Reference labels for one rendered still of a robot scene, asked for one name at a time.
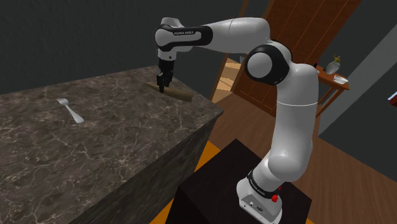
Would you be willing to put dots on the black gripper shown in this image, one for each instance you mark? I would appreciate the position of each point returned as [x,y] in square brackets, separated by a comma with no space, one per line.
[166,65]

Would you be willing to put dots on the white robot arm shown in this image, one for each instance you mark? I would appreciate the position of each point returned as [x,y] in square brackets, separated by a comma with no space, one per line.
[294,102]

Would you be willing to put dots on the white fork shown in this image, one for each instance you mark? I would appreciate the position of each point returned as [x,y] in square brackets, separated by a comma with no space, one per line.
[72,111]

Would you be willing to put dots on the black robot stand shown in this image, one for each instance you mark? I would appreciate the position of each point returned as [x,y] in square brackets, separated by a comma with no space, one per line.
[214,189]

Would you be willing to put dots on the brown wooden door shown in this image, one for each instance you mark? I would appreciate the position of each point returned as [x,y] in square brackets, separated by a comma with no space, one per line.
[297,34]

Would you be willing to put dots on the orange wooden side table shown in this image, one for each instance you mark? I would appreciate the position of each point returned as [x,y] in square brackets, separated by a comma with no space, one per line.
[333,81]

